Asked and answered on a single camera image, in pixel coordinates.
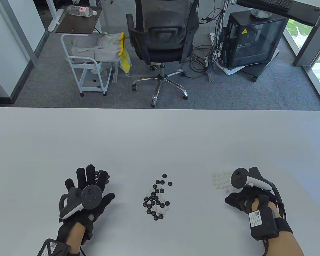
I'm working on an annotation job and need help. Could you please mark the white bowl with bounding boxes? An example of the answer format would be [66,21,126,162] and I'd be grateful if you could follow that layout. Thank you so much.
[251,8,272,19]

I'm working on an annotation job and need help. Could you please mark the white desk leg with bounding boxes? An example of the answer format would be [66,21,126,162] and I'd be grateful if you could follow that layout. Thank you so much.
[47,0,65,33]

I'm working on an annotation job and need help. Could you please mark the clear plastic water bottle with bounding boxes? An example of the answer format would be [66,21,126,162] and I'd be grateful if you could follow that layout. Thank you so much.
[67,5,97,17]

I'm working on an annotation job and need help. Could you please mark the black mesh office chair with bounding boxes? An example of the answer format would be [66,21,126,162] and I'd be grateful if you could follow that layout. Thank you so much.
[126,0,200,108]

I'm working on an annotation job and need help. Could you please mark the group of white go stones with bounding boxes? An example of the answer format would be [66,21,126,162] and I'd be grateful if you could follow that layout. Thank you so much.
[211,171,234,193]

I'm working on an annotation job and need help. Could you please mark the black desk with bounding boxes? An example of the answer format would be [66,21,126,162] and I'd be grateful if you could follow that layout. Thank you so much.
[236,0,320,26]

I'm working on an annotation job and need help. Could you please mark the pile of mixed go stones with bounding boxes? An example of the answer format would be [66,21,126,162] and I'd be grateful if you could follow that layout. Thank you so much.
[143,174,173,221]

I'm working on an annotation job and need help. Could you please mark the small brown side table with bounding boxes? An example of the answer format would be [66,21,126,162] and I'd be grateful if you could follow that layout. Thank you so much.
[55,5,103,34]

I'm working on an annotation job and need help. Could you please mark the group of black go stones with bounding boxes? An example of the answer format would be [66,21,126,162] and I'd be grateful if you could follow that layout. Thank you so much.
[95,170,110,184]

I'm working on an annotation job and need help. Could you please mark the white metal cart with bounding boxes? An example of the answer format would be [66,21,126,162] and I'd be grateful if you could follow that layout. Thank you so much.
[61,33,113,97]

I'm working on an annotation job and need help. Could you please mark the person's left hand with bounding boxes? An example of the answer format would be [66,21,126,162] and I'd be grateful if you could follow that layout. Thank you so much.
[56,165,115,246]

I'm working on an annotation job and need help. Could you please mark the tangle of black cables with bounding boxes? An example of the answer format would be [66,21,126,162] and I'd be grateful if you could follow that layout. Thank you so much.
[185,0,230,79]

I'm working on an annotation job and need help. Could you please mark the black keyboard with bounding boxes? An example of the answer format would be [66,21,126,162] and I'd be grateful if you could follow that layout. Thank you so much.
[260,0,294,12]

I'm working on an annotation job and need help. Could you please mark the black rolling platform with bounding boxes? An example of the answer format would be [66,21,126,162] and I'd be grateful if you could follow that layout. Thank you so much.
[240,48,280,82]

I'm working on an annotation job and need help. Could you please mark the person's right hand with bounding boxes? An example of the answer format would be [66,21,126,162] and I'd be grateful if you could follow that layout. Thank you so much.
[225,187,284,218]

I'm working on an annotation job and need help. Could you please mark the person's right forearm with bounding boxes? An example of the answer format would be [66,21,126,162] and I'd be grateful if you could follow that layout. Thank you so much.
[251,199,306,256]

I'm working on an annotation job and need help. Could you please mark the black computer tower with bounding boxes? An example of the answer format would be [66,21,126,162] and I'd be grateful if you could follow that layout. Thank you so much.
[221,11,289,68]

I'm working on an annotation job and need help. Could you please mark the black framed wrist camera module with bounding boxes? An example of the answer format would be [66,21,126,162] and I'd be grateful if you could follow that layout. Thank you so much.
[38,238,71,256]

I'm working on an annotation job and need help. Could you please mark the aluminium profile stand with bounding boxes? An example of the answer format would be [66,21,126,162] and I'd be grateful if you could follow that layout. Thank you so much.
[208,0,230,82]

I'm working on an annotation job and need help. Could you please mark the grey fabric bag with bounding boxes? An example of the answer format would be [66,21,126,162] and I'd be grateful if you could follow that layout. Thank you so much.
[71,33,123,63]

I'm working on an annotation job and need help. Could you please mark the yellow plastic bag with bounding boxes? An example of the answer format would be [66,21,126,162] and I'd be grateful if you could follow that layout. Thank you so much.
[118,33,132,78]

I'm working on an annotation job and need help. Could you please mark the black white hand controller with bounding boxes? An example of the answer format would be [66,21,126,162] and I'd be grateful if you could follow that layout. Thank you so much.
[59,185,102,220]
[231,167,273,191]

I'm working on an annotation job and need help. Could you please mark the black boxed wrist camera module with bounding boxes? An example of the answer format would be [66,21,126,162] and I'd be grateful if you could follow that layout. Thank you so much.
[249,207,293,241]

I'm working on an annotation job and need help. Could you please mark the white papers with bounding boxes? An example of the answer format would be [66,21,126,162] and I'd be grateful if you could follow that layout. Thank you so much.
[216,60,246,75]

